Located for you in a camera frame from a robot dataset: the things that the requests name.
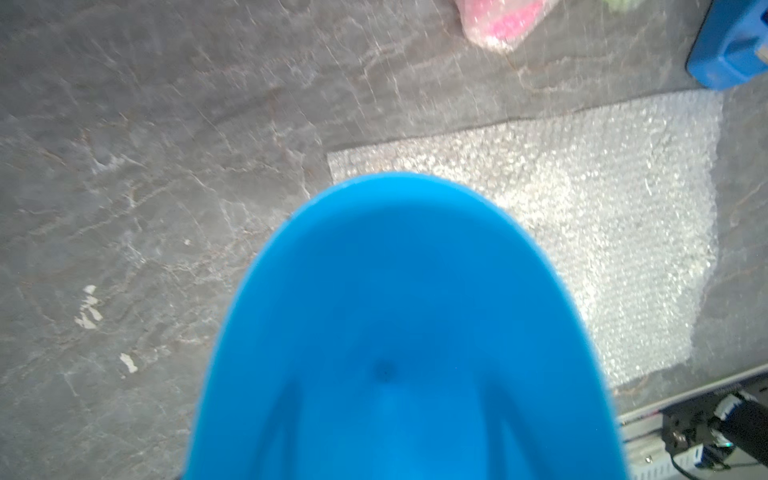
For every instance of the blue plastic wine glass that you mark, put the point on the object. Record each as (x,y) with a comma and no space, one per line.
(400,326)

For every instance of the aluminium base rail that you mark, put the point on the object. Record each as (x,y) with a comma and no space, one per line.
(641,430)

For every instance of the blue tape dispenser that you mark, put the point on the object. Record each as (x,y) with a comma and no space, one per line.
(731,46)

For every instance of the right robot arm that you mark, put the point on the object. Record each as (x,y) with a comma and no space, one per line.
(702,434)

